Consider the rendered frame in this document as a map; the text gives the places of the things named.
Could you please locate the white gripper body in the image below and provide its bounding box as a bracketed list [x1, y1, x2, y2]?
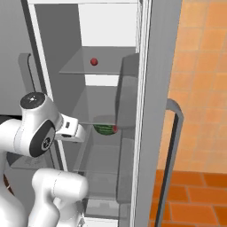
[55, 122, 88, 144]

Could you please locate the glass fridge shelf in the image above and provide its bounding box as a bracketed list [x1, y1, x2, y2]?
[72, 137, 136, 176]
[70, 85, 137, 130]
[58, 45, 140, 76]

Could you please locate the clear fridge drawer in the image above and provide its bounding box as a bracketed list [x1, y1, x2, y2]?
[84, 170, 131, 220]

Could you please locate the grey fridge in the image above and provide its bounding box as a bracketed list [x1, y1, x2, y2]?
[20, 0, 153, 227]

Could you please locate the green watermelon slice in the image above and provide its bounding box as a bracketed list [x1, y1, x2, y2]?
[92, 123, 119, 137]

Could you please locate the dark curved door handle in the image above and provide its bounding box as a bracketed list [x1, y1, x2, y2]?
[18, 52, 38, 94]

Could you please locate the grey fridge door handle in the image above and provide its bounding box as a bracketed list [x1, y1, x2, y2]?
[153, 98, 185, 227]

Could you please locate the grey fridge door with curved handle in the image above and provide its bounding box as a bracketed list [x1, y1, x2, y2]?
[0, 0, 46, 114]

